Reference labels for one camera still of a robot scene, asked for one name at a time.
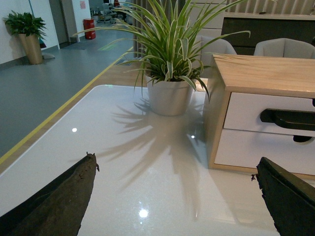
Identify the green floor plant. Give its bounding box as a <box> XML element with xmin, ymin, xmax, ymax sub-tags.
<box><xmin>3</xmin><ymin>10</ymin><xmax>47</xmax><ymax>39</ymax></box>

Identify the grey armchair right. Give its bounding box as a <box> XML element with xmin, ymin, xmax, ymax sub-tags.
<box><xmin>253</xmin><ymin>38</ymin><xmax>315</xmax><ymax>59</ymax></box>

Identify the tall gold planter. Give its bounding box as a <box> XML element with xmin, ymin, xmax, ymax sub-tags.
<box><xmin>18</xmin><ymin>34</ymin><xmax>43</xmax><ymax>64</ymax></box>

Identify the white drawer black handle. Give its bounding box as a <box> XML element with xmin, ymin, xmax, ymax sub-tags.
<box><xmin>223</xmin><ymin>92</ymin><xmax>315</xmax><ymax>137</ymax></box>

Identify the grey armchair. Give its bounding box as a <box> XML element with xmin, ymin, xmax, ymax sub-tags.
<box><xmin>253</xmin><ymin>38</ymin><xmax>315</xmax><ymax>59</ymax></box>
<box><xmin>196</xmin><ymin>35</ymin><xmax>237</xmax><ymax>55</ymax></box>

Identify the wooden drawer cabinet frame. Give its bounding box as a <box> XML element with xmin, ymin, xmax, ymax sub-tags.
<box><xmin>203</xmin><ymin>55</ymin><xmax>315</xmax><ymax>179</ymax></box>

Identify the white plastic plant pot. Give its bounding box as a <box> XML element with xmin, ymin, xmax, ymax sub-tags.
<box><xmin>145</xmin><ymin>76</ymin><xmax>193</xmax><ymax>116</ymax></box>

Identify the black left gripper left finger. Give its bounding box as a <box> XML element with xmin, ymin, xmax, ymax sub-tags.
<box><xmin>0</xmin><ymin>153</ymin><xmax>99</xmax><ymax>236</ymax></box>

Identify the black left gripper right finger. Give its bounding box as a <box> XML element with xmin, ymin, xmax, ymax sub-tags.
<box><xmin>252</xmin><ymin>157</ymin><xmax>315</xmax><ymax>236</ymax></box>

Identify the red bin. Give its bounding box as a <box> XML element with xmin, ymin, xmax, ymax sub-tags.
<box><xmin>83</xmin><ymin>19</ymin><xmax>96</xmax><ymax>40</ymax></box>

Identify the dark reception counter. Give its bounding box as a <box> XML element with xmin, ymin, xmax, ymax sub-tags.
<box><xmin>221</xmin><ymin>17</ymin><xmax>315</xmax><ymax>56</ymax></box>

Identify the striped spider plant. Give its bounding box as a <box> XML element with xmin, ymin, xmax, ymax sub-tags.
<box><xmin>73</xmin><ymin>0</ymin><xmax>252</xmax><ymax>101</ymax></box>

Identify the grey armchair left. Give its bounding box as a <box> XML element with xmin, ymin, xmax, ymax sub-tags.
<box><xmin>196</xmin><ymin>35</ymin><xmax>237</xmax><ymax>55</ymax></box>

